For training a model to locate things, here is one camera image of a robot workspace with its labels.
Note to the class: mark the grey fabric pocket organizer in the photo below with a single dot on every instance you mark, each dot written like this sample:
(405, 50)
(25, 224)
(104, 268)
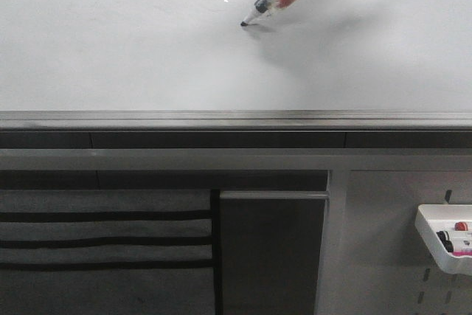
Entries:
(108, 252)

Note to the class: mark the white whiteboard with metal frame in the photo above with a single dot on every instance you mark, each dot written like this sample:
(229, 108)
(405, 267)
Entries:
(319, 64)

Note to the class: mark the black capped marker upper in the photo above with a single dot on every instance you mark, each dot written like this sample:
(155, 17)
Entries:
(454, 235)

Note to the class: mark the dark grey panel with rail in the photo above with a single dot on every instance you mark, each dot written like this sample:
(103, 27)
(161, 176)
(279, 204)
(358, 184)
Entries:
(271, 243)

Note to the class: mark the white plastic marker tray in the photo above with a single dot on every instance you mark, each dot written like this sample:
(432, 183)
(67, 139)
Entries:
(432, 218)

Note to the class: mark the white pegboard panel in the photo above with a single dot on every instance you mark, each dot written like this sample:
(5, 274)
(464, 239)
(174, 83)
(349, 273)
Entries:
(373, 259)

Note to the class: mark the black capped marker pink label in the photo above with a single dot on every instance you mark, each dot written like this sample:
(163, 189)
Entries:
(458, 247)

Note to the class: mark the red capped marker in tray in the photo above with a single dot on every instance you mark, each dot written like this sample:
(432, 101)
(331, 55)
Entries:
(461, 226)

